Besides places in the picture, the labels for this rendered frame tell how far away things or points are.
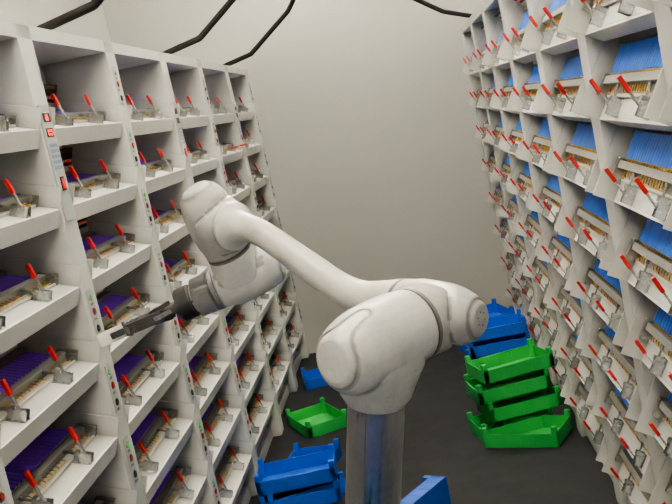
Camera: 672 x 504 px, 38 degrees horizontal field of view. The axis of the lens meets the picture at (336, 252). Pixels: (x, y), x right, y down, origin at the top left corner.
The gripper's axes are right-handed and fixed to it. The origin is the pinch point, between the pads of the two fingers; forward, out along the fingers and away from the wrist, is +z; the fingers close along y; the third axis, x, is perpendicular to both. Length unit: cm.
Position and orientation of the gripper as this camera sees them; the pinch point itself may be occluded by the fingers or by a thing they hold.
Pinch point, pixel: (112, 335)
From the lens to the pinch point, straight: 225.5
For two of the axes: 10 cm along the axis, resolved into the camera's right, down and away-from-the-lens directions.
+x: -4.1, -9.1, -0.9
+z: -9.1, 4.0, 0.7
